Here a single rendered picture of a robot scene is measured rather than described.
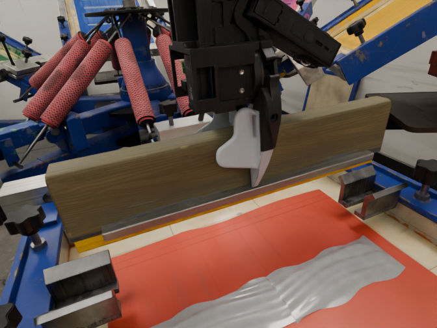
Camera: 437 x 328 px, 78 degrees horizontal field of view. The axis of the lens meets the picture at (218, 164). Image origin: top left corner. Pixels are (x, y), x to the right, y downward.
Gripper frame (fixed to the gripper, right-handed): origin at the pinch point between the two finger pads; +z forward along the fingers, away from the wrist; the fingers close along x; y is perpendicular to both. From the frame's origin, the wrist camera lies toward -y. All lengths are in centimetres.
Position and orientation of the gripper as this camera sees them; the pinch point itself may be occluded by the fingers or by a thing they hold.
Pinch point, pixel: (250, 166)
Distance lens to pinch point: 32.7
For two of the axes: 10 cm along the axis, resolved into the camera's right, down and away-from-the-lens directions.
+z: 0.6, 8.8, 4.7
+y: -9.2, 2.3, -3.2
